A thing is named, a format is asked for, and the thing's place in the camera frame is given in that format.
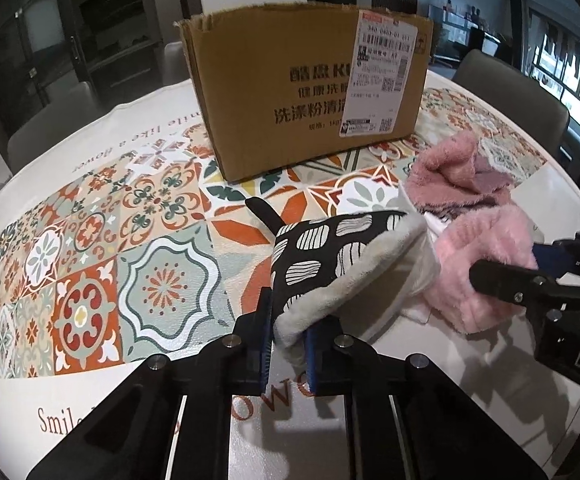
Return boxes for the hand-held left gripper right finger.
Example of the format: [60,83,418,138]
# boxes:
[306,317,546,480]

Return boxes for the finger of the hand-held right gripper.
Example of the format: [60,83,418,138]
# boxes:
[470,258,580,319]
[533,230,580,287]

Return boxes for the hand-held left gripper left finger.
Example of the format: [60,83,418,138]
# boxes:
[26,294,275,480]

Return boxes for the pink fluffy plush item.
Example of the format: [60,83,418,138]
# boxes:
[421,207,542,336]

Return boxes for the black white patterned oven mitt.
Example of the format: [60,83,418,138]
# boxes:
[245,197,442,362]

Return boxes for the pink terry towel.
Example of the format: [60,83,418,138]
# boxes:
[404,131,514,212]

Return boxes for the brown cardboard box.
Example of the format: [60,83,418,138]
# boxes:
[174,1,435,182]

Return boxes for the grey dining chair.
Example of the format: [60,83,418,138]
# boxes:
[162,40,194,84]
[451,49,571,162]
[7,81,116,172]

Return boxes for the large window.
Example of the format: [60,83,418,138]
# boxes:
[534,10,580,142]

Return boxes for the tile patterned tablecloth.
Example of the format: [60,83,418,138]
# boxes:
[0,77,580,480]

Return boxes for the low tv cabinet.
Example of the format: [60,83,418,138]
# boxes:
[427,2,512,63]

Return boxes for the dark sliding glass door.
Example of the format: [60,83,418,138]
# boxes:
[0,0,171,111]

